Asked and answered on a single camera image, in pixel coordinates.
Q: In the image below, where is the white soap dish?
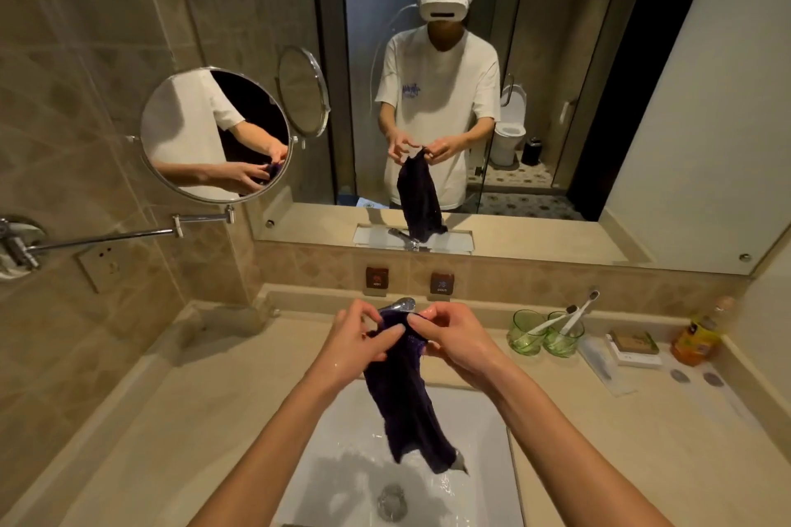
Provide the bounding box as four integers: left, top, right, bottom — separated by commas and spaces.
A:
604, 333, 663, 369

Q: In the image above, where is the white rectangular sink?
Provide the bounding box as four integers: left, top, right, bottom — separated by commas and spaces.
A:
271, 381, 527, 527

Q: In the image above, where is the person's right hand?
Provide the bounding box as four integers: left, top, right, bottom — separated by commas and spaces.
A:
407, 301, 514, 389

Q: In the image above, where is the person's left forearm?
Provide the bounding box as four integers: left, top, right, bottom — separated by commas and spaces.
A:
188, 369, 366, 527

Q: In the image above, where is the orange bottle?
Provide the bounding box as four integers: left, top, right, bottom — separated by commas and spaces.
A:
670, 296, 737, 367

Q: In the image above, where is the round chrome magnifying mirror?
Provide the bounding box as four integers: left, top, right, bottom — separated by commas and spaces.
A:
137, 66, 293, 205

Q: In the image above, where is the person's right forearm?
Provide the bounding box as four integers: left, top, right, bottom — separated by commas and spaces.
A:
488, 359, 675, 527

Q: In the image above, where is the large wall mirror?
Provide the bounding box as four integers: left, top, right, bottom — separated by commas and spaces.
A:
129, 0, 791, 277

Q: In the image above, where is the brown soap box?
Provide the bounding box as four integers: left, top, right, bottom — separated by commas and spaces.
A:
608, 329, 661, 356

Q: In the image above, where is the chrome sink drain stopper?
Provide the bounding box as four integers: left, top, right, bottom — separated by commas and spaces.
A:
377, 483, 409, 523

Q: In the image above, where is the long clear plastic packet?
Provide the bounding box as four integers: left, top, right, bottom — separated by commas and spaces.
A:
578, 334, 638, 398

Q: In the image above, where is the person's left hand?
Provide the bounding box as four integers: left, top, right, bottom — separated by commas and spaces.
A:
307, 299, 406, 392

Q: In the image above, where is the purple cleaning cloth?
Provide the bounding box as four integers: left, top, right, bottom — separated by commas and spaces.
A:
363, 307, 458, 475

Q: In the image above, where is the green glass cup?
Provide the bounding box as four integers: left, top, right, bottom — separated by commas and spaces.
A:
508, 309, 550, 357
542, 310, 586, 358

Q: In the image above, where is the white toothbrush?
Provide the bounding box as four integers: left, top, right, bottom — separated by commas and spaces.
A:
525, 305, 579, 339
555, 290, 601, 339

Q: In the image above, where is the beige wall socket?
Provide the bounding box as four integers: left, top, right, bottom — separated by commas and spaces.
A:
77, 242, 134, 294

